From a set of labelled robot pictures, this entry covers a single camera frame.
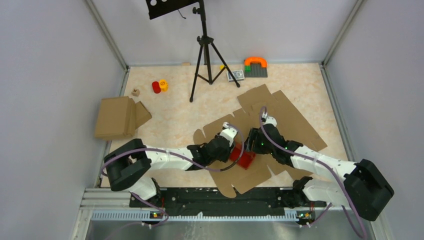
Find red paper box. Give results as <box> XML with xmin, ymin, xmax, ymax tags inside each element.
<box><xmin>229</xmin><ymin>142</ymin><xmax>256</xmax><ymax>170</ymax></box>

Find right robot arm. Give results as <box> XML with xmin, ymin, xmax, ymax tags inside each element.
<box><xmin>245</xmin><ymin>124</ymin><xmax>395</xmax><ymax>221</ymax></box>

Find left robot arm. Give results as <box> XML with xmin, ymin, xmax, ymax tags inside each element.
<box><xmin>103</xmin><ymin>134</ymin><xmax>235</xmax><ymax>192</ymax></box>

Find folded brown cardboard box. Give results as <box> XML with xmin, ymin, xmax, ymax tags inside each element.
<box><xmin>94</xmin><ymin>96</ymin><xmax>152</xmax><ymax>141</ymax></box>

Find large flat cardboard sheet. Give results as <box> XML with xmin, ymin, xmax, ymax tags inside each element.
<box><xmin>193</xmin><ymin>84</ymin><xmax>328</xmax><ymax>198</ymax></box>

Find playing card deck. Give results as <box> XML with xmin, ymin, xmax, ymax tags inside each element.
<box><xmin>227</xmin><ymin>70</ymin><xmax>245</xmax><ymax>82</ymax></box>

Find orange arch toy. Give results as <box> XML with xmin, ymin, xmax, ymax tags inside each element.
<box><xmin>244</xmin><ymin>56</ymin><xmax>268</xmax><ymax>68</ymax></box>

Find yellow toy block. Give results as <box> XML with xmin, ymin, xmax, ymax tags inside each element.
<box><xmin>159</xmin><ymin>79</ymin><xmax>169</xmax><ymax>92</ymax></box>

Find red cylinder toy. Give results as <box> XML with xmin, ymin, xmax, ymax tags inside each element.
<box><xmin>151</xmin><ymin>81</ymin><xmax>162</xmax><ymax>94</ymax></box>

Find small wooden cube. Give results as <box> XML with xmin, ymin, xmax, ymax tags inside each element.
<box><xmin>131</xmin><ymin>88</ymin><xmax>141</xmax><ymax>97</ymax></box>

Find black perforated plate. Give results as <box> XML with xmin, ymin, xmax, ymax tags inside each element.
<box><xmin>145</xmin><ymin>0</ymin><xmax>199</xmax><ymax>20</ymax></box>

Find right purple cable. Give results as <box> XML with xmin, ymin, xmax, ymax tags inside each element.
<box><xmin>258</xmin><ymin>105</ymin><xmax>369</xmax><ymax>239</ymax></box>

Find purple cable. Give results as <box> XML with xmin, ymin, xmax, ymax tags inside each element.
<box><xmin>258</xmin><ymin>105</ymin><xmax>369</xmax><ymax>239</ymax></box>
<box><xmin>100</xmin><ymin>123</ymin><xmax>245</xmax><ymax>229</ymax></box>

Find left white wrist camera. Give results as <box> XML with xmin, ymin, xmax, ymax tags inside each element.
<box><xmin>219</xmin><ymin>122</ymin><xmax>239</xmax><ymax>146</ymax></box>

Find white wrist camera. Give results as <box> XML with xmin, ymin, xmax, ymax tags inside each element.
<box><xmin>260</xmin><ymin>112</ymin><xmax>278</xmax><ymax>127</ymax></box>
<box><xmin>219</xmin><ymin>122</ymin><xmax>239</xmax><ymax>146</ymax></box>

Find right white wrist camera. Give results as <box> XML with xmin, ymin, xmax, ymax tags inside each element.
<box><xmin>260</xmin><ymin>112</ymin><xmax>278</xmax><ymax>127</ymax></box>

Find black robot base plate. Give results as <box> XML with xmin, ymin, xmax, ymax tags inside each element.
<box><xmin>129</xmin><ymin>187</ymin><xmax>327</xmax><ymax>218</ymax></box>

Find black camera tripod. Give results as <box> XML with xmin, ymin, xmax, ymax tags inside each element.
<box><xmin>189</xmin><ymin>0</ymin><xmax>241</xmax><ymax>103</ymax></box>

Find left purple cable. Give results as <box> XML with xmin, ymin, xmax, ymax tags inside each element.
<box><xmin>100</xmin><ymin>123</ymin><xmax>245</xmax><ymax>229</ymax></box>

